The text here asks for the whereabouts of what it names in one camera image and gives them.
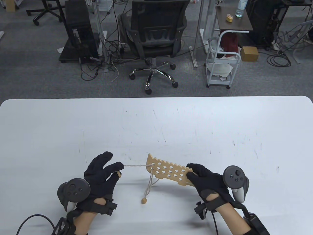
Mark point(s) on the person's left forearm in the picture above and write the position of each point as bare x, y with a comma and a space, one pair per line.
84, 222

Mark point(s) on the black equipment cabinet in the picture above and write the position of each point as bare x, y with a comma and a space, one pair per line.
261, 22

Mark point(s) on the black grey hand controller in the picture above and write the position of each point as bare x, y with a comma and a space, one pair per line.
73, 191
234, 177

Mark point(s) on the black computer tower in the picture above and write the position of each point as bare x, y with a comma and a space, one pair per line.
78, 22

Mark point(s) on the white paper sheet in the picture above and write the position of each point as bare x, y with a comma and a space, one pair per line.
60, 49

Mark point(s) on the grey desk leg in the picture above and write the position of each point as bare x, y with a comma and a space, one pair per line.
296, 55

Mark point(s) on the white rolling cart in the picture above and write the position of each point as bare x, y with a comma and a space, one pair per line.
235, 71

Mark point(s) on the wooden crocodile lacing toy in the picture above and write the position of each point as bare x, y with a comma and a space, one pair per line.
151, 160

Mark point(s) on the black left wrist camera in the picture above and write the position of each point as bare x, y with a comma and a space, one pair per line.
62, 227

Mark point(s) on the black grey right hand controller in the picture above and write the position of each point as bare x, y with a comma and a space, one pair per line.
234, 177

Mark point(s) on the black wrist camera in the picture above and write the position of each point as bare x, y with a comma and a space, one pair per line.
62, 227
256, 226

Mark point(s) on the small cardboard box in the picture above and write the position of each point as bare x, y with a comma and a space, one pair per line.
9, 5

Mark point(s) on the person's right forearm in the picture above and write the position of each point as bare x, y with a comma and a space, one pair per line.
232, 220

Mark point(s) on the black left glove sensor module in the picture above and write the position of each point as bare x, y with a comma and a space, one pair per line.
110, 206

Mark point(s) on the clear plastic box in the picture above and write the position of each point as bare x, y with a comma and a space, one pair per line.
105, 5

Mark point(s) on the white cloth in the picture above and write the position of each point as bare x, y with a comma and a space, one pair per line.
220, 68

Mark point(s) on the small yellow case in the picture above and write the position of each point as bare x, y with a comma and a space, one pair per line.
229, 18

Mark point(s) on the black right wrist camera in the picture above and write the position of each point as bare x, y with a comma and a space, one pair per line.
256, 226

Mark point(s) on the black grey left hand controller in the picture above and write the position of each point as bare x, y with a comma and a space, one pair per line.
73, 191

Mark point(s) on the black swivel chair base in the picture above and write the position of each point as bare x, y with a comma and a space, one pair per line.
46, 7

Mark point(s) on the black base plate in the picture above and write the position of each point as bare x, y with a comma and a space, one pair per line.
67, 55

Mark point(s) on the black right glove sensor module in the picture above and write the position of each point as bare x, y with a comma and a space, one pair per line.
201, 211

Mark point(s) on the person's left hand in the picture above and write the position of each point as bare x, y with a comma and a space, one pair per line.
100, 181

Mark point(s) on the clear water bottle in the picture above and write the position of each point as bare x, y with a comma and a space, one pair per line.
240, 7

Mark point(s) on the black glove sensor module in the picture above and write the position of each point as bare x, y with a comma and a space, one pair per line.
110, 206
201, 211

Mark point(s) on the dark brown side table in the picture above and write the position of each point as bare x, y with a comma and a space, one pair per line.
236, 24

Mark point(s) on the aluminium frame post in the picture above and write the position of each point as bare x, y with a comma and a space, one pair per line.
97, 24
198, 24

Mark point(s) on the person's right hand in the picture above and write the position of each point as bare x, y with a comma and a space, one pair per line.
207, 186

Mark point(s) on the brown cardboard box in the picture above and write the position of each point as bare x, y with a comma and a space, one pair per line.
249, 54

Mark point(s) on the black mesh office chair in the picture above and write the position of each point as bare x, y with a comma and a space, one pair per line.
156, 22

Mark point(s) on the dark red bag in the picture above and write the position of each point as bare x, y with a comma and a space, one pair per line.
229, 42

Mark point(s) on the white floor object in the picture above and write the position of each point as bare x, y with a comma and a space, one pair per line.
1, 35

